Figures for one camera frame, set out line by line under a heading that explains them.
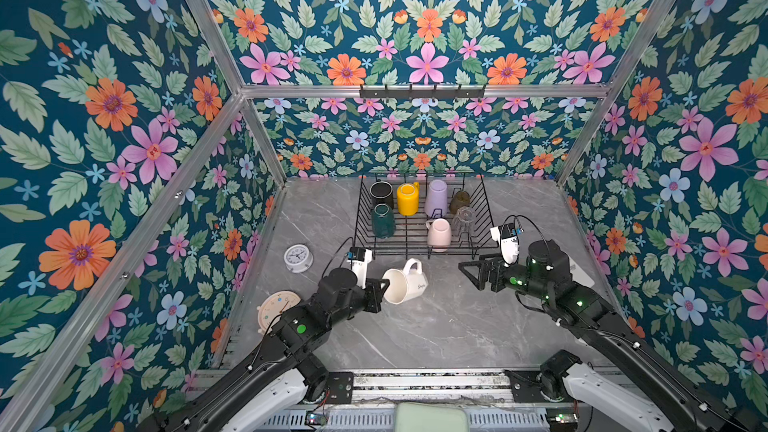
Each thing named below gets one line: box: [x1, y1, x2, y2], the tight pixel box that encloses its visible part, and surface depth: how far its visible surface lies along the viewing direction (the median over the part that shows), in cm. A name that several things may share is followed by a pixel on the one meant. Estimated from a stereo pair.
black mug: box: [369, 181, 394, 209], surface depth 103 cm
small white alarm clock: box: [283, 244, 314, 273], surface depth 97 cm
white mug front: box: [383, 258, 429, 305], surface depth 72 cm
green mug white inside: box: [372, 203, 395, 239], surface depth 98 cm
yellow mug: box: [396, 182, 420, 217], surface depth 103 cm
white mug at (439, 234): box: [425, 218, 452, 253], surface depth 94 cm
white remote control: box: [569, 258, 595, 288], surface depth 95 cm
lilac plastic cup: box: [424, 179, 448, 218], surface depth 101 cm
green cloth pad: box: [394, 402, 469, 432], surface depth 68 cm
